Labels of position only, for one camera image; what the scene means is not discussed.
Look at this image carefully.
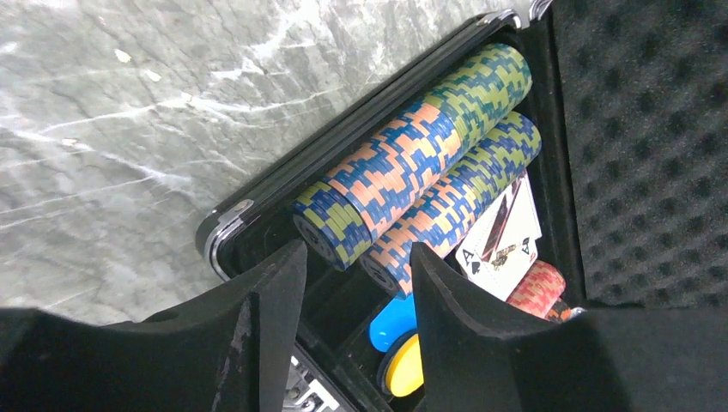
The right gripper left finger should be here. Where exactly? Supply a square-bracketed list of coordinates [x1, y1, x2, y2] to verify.
[1, 240, 307, 411]

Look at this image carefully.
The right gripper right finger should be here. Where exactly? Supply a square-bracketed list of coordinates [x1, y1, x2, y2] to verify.
[411, 243, 727, 411]

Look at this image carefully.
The red chip stack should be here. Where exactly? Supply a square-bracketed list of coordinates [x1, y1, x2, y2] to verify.
[506, 260, 567, 319]

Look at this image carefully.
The grey chip stack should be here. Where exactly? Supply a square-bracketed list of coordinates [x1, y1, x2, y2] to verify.
[322, 103, 463, 242]

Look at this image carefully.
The dark green chip stack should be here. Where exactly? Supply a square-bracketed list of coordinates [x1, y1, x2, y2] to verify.
[448, 111, 542, 203]

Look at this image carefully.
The purple-grey chip stack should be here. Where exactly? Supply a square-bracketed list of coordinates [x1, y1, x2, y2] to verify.
[359, 172, 502, 300]

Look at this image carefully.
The yellow dealer button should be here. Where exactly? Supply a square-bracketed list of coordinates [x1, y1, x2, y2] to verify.
[376, 330, 424, 397]

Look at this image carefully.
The blue dealer button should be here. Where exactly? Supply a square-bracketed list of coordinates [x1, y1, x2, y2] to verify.
[368, 294, 416, 353]

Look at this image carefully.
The playing cards deck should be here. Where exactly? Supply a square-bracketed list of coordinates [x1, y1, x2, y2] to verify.
[455, 173, 542, 300]

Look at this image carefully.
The black poker case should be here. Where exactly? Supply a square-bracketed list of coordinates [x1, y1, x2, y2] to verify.
[196, 1, 727, 411]

